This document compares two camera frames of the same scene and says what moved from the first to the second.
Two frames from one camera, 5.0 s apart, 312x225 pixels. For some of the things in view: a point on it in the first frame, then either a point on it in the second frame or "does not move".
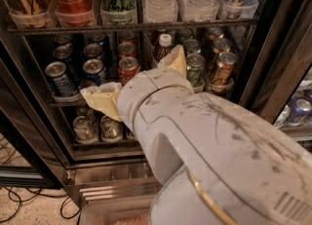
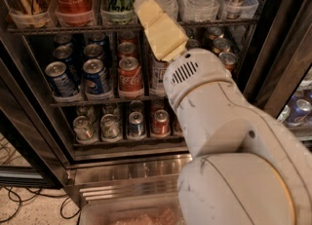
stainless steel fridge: x=243 y=36 does not move
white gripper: x=147 y=88 -> x=199 y=69
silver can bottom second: x=110 y=130 does not move
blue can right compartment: x=298 y=113 does not move
